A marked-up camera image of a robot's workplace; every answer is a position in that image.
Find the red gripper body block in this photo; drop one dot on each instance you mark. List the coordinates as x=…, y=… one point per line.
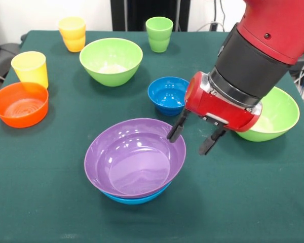
x=218, y=108

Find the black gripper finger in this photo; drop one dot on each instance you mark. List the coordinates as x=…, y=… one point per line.
x=210, y=141
x=177, y=126

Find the small dark blue bowl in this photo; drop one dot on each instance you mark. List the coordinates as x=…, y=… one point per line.
x=167, y=98

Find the purple bowl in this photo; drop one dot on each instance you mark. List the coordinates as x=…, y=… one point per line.
x=131, y=162

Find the large light blue bowl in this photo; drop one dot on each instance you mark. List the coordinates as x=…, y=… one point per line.
x=134, y=200

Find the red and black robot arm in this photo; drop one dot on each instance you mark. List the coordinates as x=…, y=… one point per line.
x=263, y=50

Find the dark green table cloth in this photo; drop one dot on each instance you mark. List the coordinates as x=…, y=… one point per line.
x=218, y=189

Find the green bowl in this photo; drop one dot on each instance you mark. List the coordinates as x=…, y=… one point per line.
x=278, y=119
x=111, y=63

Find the green cup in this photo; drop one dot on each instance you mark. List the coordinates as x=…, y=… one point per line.
x=159, y=38

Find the black panel with poles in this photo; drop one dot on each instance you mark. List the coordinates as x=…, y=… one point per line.
x=142, y=15

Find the yellow orange cup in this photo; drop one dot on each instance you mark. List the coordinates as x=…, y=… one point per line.
x=72, y=38

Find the orange bowl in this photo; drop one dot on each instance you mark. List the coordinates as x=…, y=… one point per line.
x=22, y=108

